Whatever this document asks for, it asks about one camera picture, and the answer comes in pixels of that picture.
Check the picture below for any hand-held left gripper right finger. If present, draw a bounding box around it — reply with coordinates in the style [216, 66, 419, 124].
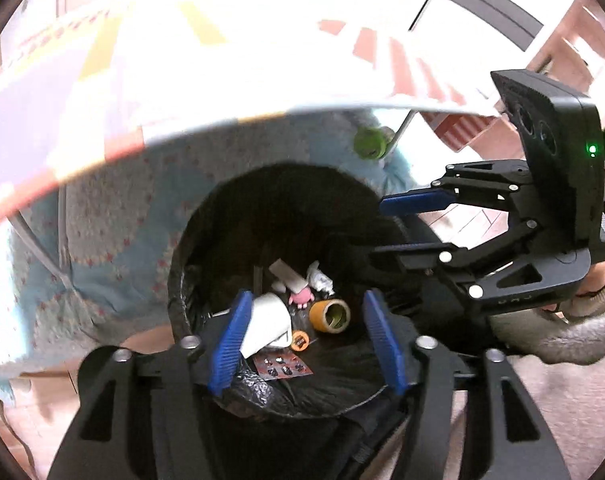
[361, 290, 573, 480]

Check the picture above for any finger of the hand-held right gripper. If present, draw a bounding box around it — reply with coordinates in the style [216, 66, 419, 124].
[380, 159, 533, 216]
[369, 220, 540, 302]

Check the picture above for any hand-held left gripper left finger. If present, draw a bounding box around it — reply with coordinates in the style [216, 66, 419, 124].
[47, 290, 256, 480]

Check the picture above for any pink toy keychain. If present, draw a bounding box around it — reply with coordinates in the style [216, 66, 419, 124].
[288, 287, 316, 309]

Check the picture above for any grey strip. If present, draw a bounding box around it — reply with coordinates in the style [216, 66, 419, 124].
[268, 259, 308, 292]

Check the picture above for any white tissue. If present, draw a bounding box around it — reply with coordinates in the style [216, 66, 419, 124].
[307, 261, 336, 295]

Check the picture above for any black trash bin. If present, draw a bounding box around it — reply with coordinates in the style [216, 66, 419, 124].
[167, 162, 436, 421]

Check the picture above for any person's right forearm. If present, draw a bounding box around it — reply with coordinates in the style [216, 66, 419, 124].
[487, 252, 605, 366]

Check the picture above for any person's right hand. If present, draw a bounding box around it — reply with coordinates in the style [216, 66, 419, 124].
[580, 262, 605, 297]

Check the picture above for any brown card with dark dots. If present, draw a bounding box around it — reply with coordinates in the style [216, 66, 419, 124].
[252, 351, 314, 379]

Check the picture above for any orange tape roll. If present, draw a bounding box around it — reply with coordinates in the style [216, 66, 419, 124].
[310, 299, 352, 335]

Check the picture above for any grey metal rod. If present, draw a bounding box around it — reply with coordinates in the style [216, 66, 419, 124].
[10, 180, 70, 286]
[385, 109, 417, 159]

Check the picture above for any green round toy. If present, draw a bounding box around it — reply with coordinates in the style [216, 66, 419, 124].
[353, 126, 394, 161]

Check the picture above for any turquoise bed sheet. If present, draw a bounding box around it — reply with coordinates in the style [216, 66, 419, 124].
[0, 110, 418, 401]

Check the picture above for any colourful printed blanket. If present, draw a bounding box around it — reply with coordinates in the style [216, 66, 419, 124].
[0, 0, 503, 231]

